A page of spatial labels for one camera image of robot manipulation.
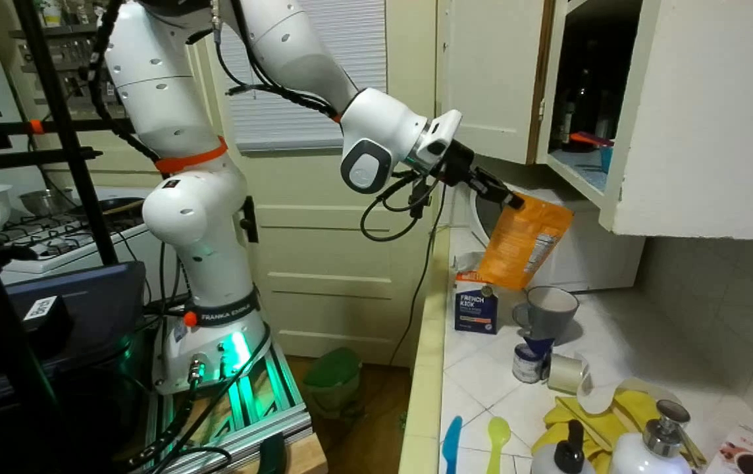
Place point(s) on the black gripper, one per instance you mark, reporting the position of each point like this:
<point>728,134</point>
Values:
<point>455,166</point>

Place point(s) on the orange snack packet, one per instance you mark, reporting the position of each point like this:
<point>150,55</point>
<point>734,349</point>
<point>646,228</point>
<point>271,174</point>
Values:
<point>522,241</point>

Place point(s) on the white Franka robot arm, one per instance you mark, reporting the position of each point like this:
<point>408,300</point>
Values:
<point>196,204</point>

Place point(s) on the open white cabinet door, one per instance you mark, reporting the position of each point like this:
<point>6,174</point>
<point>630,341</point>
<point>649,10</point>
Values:
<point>683,162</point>

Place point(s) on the blue white carton box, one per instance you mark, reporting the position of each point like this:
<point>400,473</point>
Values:
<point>475,303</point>

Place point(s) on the white microwave oven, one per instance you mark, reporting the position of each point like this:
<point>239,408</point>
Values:
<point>588,255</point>

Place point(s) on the grey ceramic mug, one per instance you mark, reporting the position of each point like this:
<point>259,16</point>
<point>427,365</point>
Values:
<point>546,315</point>

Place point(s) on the yellow plastic spoon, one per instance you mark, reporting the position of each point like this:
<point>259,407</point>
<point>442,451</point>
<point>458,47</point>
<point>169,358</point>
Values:
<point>497,430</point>

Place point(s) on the green bucket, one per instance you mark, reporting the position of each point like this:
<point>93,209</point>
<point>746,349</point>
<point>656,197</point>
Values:
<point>333,383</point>

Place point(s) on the yellow rubber gloves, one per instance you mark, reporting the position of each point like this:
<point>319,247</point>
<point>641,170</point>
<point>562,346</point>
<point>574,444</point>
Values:
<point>626,413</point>

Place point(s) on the white soap pump bottle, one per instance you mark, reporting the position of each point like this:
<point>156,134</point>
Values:
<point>654,451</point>

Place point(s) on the black tripod stand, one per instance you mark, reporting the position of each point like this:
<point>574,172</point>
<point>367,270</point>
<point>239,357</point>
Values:
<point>64,337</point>

